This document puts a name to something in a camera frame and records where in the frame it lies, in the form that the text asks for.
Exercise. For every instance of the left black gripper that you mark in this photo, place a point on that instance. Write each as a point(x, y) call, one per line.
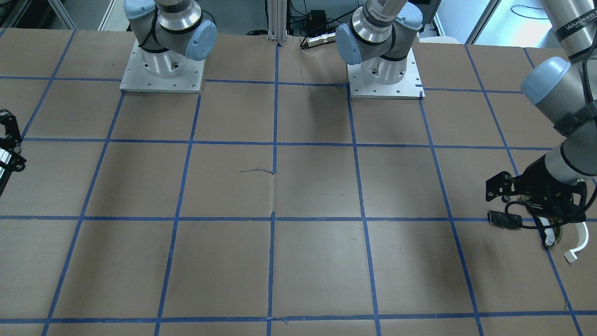
point(543, 178)

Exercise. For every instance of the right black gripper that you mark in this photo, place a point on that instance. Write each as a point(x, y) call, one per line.
point(9, 136)

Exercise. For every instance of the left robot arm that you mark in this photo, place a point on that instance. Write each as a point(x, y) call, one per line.
point(564, 90)

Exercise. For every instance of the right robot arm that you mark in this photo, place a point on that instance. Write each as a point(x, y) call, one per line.
point(174, 39)

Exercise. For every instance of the black brake pad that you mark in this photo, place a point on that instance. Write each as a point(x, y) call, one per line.
point(501, 219)

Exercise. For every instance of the green brake shoe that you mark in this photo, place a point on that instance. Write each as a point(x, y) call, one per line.
point(551, 236)

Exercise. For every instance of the white curved plastic part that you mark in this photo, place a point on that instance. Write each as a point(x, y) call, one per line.
point(582, 239)

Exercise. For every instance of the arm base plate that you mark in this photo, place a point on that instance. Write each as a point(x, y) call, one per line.
point(380, 78)
point(166, 72)

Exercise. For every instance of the aluminium frame post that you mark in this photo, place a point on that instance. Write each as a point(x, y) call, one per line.
point(277, 20)

